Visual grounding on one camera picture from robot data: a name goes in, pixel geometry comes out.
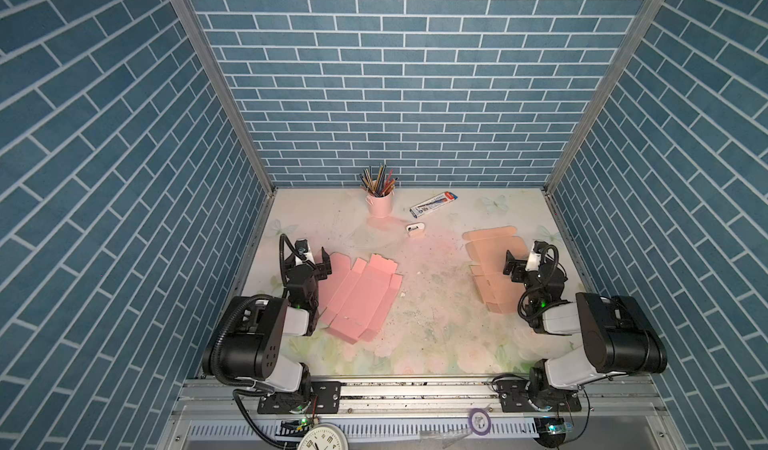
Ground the pink paper box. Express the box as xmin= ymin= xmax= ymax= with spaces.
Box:
xmin=319 ymin=253 xmax=403 ymax=344

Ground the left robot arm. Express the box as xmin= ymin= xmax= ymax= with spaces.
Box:
xmin=202 ymin=240 xmax=332 ymax=402

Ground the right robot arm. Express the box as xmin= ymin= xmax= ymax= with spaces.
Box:
xmin=503 ymin=241 xmax=668 ymax=410

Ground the peach paper box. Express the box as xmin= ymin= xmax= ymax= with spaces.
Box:
xmin=462 ymin=226 xmax=529 ymax=314

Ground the blue white pen box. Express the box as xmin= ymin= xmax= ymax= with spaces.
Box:
xmin=409 ymin=192 xmax=458 ymax=219

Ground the pink pencil bucket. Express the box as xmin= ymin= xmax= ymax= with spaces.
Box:
xmin=365 ymin=191 xmax=394 ymax=219

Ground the coloured pencils bundle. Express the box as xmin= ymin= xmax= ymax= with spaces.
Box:
xmin=360 ymin=165 xmax=398 ymax=198

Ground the purple tape roll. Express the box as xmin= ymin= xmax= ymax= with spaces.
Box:
xmin=468 ymin=408 xmax=492 ymax=436

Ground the white round clock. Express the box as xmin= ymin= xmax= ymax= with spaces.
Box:
xmin=297 ymin=424 xmax=349 ymax=450

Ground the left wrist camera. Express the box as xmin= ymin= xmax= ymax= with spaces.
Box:
xmin=294 ymin=239 xmax=315 ymax=265

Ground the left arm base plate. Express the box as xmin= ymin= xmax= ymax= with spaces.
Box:
xmin=257 ymin=380 xmax=342 ymax=415

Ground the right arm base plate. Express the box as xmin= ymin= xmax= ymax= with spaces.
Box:
xmin=490 ymin=378 xmax=582 ymax=413

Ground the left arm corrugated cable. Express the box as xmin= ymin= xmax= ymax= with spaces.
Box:
xmin=208 ymin=294 xmax=274 ymax=388

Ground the metal base rail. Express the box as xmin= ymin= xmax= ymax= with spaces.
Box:
xmin=158 ymin=375 xmax=685 ymax=449

